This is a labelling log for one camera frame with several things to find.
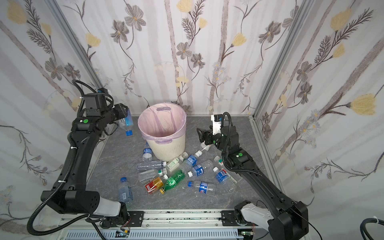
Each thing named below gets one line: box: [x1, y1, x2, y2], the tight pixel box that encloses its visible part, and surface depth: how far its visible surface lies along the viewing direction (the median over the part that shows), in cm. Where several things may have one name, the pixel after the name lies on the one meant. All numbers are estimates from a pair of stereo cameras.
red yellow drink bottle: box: [144, 177, 164, 194], surface depth 82 cm
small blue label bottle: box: [187, 164, 205, 178], surface depth 88 cm
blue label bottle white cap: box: [180, 150, 203, 172], surface depth 92 cm
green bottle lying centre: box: [159, 170, 186, 195], surface depth 83 cm
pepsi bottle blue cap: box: [187, 181, 217, 194], surface depth 81 cm
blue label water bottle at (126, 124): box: [118, 108, 134, 136], surface depth 74 cm
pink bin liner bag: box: [138, 102, 187, 145], surface depth 90 cm
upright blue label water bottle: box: [142, 141, 153, 163], surface depth 95 cm
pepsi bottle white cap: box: [212, 166, 237, 193], surface depth 85 cm
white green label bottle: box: [166, 151, 189, 173], surface depth 90 cm
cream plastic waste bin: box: [138, 102, 187, 162], surface depth 90 cm
